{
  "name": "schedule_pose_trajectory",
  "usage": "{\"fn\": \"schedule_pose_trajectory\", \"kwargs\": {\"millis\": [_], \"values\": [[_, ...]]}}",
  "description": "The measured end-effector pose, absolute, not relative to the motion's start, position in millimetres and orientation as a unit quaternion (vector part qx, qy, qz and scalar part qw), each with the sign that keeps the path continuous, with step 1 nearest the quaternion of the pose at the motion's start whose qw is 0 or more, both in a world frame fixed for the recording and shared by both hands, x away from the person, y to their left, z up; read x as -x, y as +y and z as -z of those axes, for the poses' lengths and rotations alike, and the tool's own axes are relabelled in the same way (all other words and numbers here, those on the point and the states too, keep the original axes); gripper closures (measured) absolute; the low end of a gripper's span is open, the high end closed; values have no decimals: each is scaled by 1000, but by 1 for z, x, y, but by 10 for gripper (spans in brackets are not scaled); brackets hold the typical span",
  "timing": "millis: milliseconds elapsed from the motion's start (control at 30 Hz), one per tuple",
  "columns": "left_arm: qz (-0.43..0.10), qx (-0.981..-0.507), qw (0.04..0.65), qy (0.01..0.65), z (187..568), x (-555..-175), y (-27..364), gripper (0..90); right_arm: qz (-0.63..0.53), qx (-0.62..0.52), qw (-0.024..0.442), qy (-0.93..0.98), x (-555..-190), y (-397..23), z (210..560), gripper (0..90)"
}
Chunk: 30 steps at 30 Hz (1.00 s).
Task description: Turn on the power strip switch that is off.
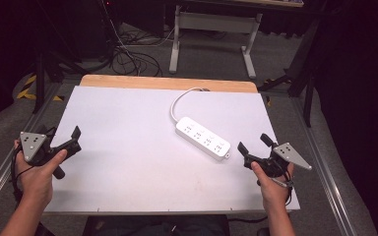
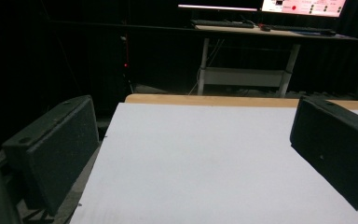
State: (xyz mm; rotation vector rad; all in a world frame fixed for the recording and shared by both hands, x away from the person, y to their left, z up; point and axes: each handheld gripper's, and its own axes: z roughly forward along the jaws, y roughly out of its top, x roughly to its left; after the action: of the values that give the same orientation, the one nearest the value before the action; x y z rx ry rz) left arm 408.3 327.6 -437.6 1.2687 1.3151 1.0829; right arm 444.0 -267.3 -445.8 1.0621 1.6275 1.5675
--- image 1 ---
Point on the aluminium table rail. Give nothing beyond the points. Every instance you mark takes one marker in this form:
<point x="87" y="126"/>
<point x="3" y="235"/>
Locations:
<point x="325" y="170"/>
<point x="10" y="157"/>

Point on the person's right hand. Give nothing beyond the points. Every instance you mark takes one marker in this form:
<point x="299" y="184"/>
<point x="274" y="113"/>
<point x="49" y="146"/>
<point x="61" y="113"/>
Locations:
<point x="272" y="191"/>

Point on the yellow and black floor tape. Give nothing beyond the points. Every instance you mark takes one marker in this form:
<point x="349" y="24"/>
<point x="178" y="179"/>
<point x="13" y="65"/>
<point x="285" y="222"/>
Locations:
<point x="29" y="90"/>

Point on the white power strip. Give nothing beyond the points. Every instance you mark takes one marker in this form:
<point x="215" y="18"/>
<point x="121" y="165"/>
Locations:
<point x="203" y="138"/>

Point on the white metal desk frame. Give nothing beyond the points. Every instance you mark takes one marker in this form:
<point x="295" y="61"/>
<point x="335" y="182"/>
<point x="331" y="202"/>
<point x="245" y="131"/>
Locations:
<point x="215" y="23"/>

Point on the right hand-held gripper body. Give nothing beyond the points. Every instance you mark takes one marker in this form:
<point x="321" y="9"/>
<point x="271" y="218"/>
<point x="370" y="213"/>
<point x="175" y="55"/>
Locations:
<point x="288" y="154"/>

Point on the person's dark trousers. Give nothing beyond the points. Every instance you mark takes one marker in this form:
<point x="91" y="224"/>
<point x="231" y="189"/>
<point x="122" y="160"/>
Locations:
<point x="154" y="226"/>

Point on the person's left hand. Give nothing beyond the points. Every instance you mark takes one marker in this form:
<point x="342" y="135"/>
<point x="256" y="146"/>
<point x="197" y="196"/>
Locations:
<point x="36" y="183"/>

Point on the black metal stand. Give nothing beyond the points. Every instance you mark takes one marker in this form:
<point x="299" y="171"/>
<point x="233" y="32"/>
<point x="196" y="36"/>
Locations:
<point x="41" y="78"/>
<point x="303" y="82"/>

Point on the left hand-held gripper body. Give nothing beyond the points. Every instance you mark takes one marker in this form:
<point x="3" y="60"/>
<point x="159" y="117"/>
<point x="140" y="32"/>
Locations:
<point x="32" y="144"/>

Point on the wooden table board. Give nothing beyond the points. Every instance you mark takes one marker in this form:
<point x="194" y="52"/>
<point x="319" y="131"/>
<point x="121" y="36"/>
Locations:
<point x="167" y="82"/>

